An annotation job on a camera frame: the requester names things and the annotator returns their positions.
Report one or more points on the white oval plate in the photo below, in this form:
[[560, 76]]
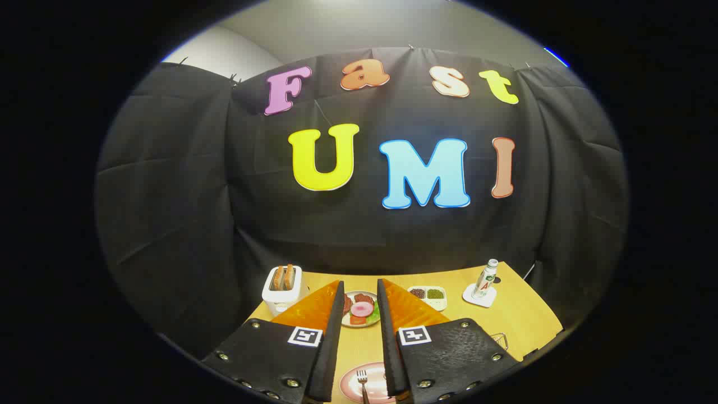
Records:
[[362, 322]]

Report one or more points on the white drink bottle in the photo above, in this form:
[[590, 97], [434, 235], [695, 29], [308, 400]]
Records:
[[483, 283]]

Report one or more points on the pink round plate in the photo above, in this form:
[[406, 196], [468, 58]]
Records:
[[350, 387]]

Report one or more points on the small brown meat patty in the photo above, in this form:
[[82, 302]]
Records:
[[364, 298]]

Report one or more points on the white toaster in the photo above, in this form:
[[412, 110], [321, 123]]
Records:
[[280, 300]]

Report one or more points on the green lettuce leaf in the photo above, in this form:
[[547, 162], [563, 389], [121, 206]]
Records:
[[373, 317]]

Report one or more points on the long brown meat patty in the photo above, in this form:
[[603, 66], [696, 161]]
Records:
[[346, 306]]

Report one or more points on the brown toast slice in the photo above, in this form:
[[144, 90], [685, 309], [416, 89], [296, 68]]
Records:
[[289, 276], [278, 278]]

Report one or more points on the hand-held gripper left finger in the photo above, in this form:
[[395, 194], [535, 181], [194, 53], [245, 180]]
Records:
[[331, 359]]

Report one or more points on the white divided bean dish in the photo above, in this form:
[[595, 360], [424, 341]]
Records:
[[427, 296]]

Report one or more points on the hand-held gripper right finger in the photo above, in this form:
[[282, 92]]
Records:
[[390, 359]]

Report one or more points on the pink ham slice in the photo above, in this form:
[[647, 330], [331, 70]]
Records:
[[362, 309]]

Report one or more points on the white square coaster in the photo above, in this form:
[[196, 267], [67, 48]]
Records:
[[477, 300]]

